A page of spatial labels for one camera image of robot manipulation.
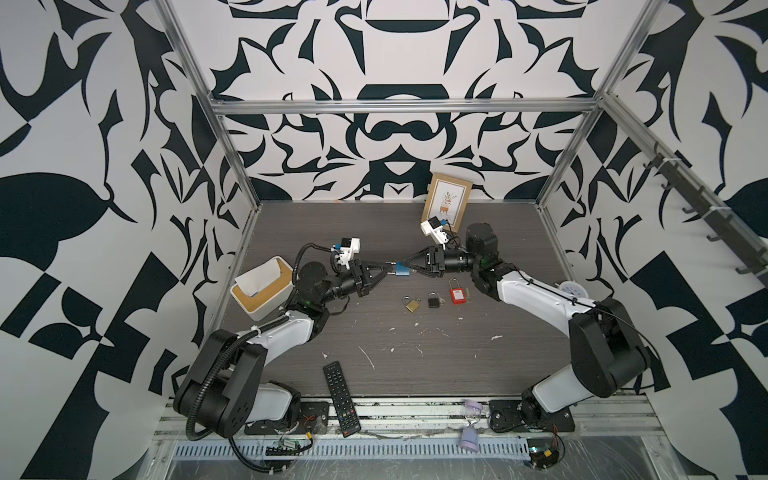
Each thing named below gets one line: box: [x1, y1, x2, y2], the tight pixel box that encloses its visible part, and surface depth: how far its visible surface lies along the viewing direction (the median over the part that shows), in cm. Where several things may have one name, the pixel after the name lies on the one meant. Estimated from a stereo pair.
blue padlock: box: [395, 261, 411, 277], surface depth 74 cm
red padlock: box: [448, 277, 467, 305], surface depth 96 cm
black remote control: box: [323, 360, 361, 438], surface depth 77 cm
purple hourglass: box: [460, 401, 483, 453], surface depth 73 cm
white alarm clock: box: [559, 280, 589, 298], surface depth 96 cm
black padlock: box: [428, 291, 440, 308], surface depth 96 cm
